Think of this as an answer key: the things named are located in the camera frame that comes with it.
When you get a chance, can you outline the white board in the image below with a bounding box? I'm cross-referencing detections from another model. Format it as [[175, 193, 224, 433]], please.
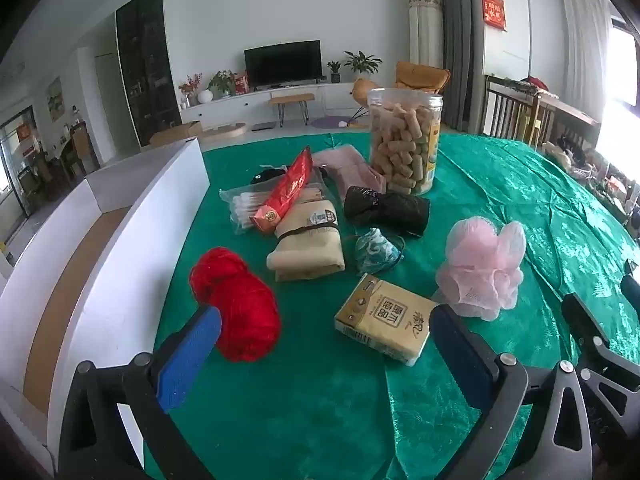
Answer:
[[0, 137, 211, 480]]

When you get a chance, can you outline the black garbage bag roll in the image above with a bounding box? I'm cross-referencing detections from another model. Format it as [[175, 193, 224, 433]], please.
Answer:
[[343, 186, 431, 238]]

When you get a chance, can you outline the red flower bouquet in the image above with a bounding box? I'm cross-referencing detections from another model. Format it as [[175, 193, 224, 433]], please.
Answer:
[[179, 72, 203, 108]]

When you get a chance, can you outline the green satin tablecloth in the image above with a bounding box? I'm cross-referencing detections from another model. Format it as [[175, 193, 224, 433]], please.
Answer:
[[142, 132, 640, 480]]

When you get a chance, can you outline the pink mesh bath pouf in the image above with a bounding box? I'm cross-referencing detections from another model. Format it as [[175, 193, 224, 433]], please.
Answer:
[[435, 216, 527, 321]]

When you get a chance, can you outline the pink cloth pack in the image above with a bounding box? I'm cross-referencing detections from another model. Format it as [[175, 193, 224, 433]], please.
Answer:
[[311, 144, 387, 196]]

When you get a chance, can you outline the framed wall painting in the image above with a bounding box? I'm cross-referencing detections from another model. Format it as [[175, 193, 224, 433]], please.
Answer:
[[46, 76, 66, 122]]

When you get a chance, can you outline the large green potted plant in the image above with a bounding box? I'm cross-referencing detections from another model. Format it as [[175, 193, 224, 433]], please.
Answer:
[[344, 50, 383, 81]]

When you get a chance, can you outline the beige towel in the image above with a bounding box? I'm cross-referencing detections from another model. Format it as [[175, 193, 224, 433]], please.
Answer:
[[266, 199, 347, 283]]

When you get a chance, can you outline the white sheer curtain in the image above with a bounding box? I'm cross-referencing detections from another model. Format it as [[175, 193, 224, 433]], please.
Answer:
[[561, 0, 612, 121]]

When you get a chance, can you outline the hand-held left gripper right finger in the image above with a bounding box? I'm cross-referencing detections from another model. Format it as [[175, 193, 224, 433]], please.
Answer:
[[415, 304, 601, 480]]

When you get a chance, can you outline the dark glass display cabinet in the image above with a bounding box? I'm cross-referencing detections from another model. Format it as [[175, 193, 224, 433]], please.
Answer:
[[116, 0, 182, 147]]

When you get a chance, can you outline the red yarn ball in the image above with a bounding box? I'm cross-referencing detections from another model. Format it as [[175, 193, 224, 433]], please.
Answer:
[[189, 247, 282, 363]]

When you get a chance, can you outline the flat screen television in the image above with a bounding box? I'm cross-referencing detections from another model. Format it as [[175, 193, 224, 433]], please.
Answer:
[[244, 40, 322, 88]]

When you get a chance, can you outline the clear plastic snack jar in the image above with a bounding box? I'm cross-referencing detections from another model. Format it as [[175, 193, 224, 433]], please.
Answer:
[[367, 88, 444, 196]]

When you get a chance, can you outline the covered standing air conditioner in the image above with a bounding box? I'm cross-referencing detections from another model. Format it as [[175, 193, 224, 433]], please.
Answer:
[[406, 0, 443, 68]]

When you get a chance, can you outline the red wall hanging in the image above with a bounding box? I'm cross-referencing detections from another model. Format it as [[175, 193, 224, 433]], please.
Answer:
[[481, 0, 508, 32]]

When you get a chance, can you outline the bushy potted plant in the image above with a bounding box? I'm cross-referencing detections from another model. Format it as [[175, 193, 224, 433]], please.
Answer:
[[207, 70, 237, 100]]

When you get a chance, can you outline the orange lounge chair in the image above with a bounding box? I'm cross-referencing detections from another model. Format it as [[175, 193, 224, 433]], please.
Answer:
[[350, 61, 451, 116]]

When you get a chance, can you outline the cotton swab pack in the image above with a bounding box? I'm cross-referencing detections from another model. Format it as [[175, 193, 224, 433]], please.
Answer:
[[219, 182, 331, 235]]

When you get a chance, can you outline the small wooden bench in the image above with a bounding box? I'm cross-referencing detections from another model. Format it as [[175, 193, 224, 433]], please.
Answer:
[[269, 92, 316, 127]]

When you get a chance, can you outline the grey curtain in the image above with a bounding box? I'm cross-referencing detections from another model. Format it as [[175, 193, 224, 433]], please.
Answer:
[[425, 0, 486, 135]]

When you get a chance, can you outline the white television console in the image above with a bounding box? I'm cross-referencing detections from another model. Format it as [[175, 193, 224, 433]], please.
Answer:
[[180, 82, 371, 128]]

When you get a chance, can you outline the red foil packet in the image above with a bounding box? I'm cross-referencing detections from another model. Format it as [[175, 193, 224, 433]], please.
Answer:
[[250, 146, 313, 236]]

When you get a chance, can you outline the pile of household clutter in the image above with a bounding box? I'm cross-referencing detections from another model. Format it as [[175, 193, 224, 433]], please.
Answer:
[[542, 135, 640, 236]]

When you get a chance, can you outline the black fabric pouch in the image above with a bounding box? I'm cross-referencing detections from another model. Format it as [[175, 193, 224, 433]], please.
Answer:
[[251, 166, 288, 186]]

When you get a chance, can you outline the cardboard box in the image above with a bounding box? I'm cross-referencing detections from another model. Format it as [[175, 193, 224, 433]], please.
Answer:
[[150, 121, 203, 148]]

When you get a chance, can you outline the beige tissue pack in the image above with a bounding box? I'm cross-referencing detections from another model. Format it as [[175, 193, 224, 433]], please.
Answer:
[[334, 273, 438, 367]]

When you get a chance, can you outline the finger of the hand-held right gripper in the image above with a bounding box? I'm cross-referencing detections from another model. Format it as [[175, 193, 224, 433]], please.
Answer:
[[561, 292, 640, 431], [621, 259, 640, 306]]

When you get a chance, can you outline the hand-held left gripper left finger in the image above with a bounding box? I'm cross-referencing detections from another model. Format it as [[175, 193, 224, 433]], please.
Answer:
[[59, 305, 223, 480]]

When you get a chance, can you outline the teal patterned fabric sachet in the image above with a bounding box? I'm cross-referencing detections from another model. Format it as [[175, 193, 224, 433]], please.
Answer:
[[354, 227, 405, 277]]

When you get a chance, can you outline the dark wooden slatted bench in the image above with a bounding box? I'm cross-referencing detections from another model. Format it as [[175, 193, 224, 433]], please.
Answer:
[[482, 74, 601, 148]]

